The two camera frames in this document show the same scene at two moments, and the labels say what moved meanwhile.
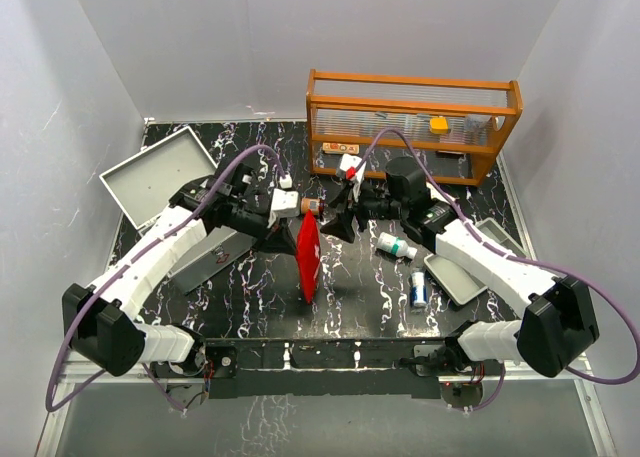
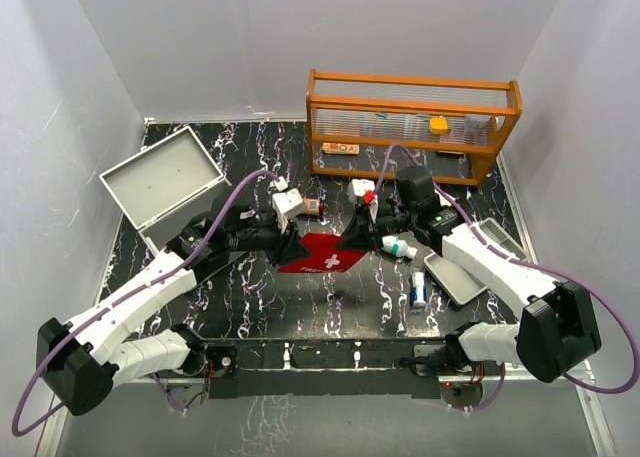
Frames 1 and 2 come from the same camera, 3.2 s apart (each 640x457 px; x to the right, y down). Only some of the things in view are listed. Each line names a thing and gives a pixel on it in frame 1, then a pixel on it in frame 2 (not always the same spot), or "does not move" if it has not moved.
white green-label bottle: (396, 245) does not move
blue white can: (418, 289) does not move
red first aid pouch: (308, 252) -> (324, 257)
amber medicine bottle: (310, 203) does not move
